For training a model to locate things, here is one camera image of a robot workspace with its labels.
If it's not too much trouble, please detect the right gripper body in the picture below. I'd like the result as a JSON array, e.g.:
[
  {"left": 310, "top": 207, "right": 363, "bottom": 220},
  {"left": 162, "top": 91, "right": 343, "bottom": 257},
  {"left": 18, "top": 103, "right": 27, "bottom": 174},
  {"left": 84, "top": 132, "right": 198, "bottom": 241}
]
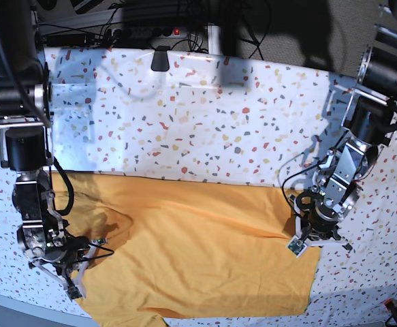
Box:
[{"left": 16, "top": 217, "right": 93, "bottom": 283}]

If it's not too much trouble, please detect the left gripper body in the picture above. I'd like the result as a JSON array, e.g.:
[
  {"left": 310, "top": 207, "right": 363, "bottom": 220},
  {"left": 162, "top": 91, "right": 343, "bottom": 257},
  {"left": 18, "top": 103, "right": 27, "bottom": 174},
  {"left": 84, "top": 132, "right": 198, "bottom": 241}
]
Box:
[{"left": 289, "top": 190, "right": 353, "bottom": 251}]

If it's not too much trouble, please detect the yellow T-shirt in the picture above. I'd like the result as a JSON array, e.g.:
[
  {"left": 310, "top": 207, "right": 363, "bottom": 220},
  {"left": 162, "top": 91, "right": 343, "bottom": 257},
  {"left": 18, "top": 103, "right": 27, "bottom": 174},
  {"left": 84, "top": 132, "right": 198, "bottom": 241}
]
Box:
[{"left": 67, "top": 172, "right": 320, "bottom": 326}]

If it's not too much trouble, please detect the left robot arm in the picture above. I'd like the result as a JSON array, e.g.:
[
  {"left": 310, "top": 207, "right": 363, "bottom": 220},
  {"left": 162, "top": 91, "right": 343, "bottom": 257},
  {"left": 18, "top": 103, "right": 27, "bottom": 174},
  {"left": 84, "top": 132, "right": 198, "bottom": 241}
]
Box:
[{"left": 286, "top": 25, "right": 397, "bottom": 257}]

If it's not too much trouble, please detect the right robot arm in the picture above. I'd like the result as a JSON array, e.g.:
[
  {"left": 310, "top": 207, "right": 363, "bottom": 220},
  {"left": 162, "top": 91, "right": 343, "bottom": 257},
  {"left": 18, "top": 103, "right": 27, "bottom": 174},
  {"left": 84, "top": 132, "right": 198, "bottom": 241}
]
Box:
[{"left": 0, "top": 1, "right": 90, "bottom": 287}]

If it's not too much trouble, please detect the terrazzo patterned table cloth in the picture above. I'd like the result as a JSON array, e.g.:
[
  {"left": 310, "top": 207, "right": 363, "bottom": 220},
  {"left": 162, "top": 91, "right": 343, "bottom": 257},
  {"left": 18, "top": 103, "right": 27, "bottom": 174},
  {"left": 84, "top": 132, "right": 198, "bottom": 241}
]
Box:
[{"left": 0, "top": 48, "right": 397, "bottom": 326}]

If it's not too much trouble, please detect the red clamp at corner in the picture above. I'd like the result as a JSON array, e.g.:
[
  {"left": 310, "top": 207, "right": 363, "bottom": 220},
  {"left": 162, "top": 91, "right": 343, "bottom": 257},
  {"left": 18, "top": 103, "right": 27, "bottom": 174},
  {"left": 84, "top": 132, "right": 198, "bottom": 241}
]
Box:
[{"left": 384, "top": 299, "right": 397, "bottom": 327}]

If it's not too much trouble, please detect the black table clamp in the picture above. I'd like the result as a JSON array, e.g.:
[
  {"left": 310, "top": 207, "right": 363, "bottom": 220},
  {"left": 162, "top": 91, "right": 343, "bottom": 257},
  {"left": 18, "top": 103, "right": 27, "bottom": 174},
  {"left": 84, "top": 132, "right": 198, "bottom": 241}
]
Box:
[{"left": 150, "top": 46, "right": 170, "bottom": 72}]

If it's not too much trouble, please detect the white power strip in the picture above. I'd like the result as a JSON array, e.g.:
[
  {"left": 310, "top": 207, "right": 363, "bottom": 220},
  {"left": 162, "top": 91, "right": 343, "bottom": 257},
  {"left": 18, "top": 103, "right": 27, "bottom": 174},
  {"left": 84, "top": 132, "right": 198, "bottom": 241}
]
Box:
[{"left": 118, "top": 27, "right": 188, "bottom": 39}]

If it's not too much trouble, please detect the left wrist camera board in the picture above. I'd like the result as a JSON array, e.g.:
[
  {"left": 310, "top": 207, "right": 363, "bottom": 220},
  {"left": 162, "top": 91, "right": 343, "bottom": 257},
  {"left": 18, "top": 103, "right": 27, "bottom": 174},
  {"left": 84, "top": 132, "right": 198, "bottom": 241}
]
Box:
[{"left": 286, "top": 236, "right": 308, "bottom": 258}]

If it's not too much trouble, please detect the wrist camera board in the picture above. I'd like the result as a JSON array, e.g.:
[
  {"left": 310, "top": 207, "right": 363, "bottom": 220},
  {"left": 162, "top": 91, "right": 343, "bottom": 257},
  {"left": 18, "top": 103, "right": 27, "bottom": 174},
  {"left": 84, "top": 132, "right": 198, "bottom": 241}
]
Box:
[
  {"left": 286, "top": 236, "right": 308, "bottom": 258},
  {"left": 66, "top": 285, "right": 82, "bottom": 300}
]

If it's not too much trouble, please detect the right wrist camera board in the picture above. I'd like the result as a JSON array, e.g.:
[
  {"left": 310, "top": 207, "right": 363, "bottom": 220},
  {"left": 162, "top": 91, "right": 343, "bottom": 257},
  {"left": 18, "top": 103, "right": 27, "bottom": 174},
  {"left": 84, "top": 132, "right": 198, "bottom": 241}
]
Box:
[{"left": 66, "top": 285, "right": 82, "bottom": 300}]

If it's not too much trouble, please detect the aluminium frame post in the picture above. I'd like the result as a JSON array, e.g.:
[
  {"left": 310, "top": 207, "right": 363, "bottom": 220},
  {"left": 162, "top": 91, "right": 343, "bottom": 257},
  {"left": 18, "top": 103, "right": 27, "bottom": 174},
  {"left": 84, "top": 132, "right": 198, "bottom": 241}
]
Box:
[{"left": 207, "top": 24, "right": 223, "bottom": 56}]

